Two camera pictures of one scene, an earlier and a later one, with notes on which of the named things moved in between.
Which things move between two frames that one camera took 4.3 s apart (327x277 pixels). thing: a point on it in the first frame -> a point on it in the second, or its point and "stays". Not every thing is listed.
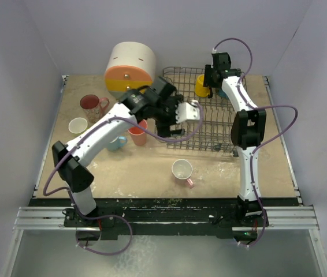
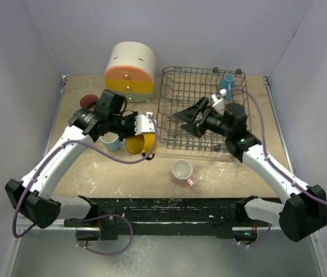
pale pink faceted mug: x=182 y=169 stays
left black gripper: x=163 y=130 -> x=132 y=118
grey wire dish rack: x=213 y=133 stays
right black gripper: x=208 y=70 -> x=190 y=115
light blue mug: x=117 y=143 stays
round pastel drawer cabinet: x=132 y=66 stays
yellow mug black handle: x=200 y=90 -> x=142 y=144
